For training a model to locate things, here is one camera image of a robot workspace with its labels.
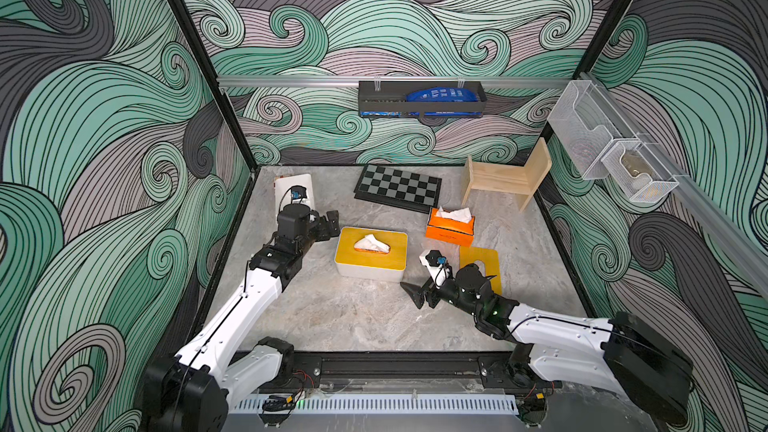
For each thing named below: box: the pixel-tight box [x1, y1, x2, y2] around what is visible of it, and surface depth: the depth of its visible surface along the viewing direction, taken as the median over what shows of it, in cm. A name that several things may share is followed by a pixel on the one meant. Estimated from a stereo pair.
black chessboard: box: [354, 164, 442, 214], surface depth 112 cm
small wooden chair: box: [461, 137, 553, 213], surface depth 103 cm
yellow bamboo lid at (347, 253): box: [335, 226, 408, 270], surface depth 88 cm
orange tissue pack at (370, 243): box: [354, 234, 391, 254], surface depth 87 cm
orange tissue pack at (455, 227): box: [426, 206, 475, 247], surface depth 97 cm
